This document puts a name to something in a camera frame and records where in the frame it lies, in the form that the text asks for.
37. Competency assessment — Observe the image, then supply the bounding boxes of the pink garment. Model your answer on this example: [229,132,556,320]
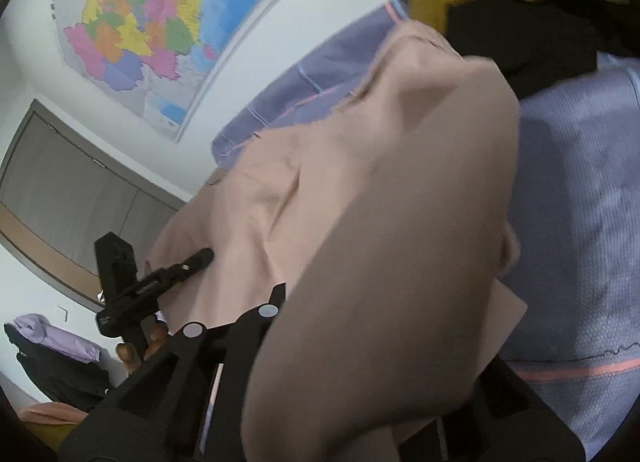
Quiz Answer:
[147,19,529,462]

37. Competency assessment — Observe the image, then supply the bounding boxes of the lavender blanket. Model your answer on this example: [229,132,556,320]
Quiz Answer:
[211,0,640,461]

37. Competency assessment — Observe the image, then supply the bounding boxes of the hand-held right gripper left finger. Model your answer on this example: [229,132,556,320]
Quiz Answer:
[59,283,287,462]

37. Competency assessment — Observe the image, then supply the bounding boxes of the black hanging garment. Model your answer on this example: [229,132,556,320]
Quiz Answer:
[4,323,112,414]

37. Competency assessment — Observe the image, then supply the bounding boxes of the yellow cloth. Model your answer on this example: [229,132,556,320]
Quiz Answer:
[22,421,81,453]

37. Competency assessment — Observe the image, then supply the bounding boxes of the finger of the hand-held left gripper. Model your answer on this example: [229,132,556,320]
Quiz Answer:
[146,248,216,293]

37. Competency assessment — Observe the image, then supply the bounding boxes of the grey door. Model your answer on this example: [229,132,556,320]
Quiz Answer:
[0,98,194,313]

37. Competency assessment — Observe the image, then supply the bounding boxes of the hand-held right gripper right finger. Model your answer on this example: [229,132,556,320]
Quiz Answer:
[394,358,587,462]

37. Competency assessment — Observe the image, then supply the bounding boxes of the purple hanging garment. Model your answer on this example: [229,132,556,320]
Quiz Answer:
[14,313,104,366]

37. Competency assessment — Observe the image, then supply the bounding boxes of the colourful wall map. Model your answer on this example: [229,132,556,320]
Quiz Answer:
[47,0,347,143]

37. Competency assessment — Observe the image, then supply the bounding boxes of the person's left forearm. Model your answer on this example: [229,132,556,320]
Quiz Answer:
[21,401,83,427]

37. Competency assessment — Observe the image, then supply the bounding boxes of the person's left hand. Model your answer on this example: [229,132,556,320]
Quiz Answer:
[116,320,169,376]

